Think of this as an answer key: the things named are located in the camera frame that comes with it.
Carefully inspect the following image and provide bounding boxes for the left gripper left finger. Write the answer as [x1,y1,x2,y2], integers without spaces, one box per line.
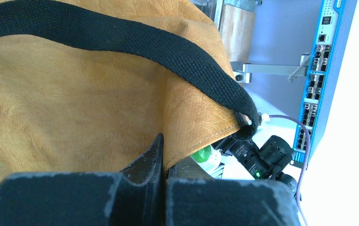
[0,134,164,226]

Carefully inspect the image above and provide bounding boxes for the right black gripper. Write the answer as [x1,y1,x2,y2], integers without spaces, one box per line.
[212,135,295,180]

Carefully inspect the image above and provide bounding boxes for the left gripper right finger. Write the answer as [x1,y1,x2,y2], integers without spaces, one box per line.
[165,176,301,226]

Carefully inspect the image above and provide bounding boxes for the tan grocery bag black straps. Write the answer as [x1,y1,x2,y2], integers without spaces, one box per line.
[0,0,260,197]

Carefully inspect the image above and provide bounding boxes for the white plastic basket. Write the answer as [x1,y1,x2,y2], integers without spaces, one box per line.
[198,149,224,179]

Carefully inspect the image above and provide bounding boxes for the green bitter gourd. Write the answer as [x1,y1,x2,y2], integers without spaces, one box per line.
[190,145,212,163]

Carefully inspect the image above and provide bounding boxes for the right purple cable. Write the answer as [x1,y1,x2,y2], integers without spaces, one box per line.
[258,113,311,226]

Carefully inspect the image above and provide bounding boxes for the metal bracket stand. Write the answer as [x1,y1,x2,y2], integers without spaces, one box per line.
[231,54,311,84]

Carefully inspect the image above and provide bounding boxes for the dark network switch box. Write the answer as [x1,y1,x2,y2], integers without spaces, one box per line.
[290,0,357,168]

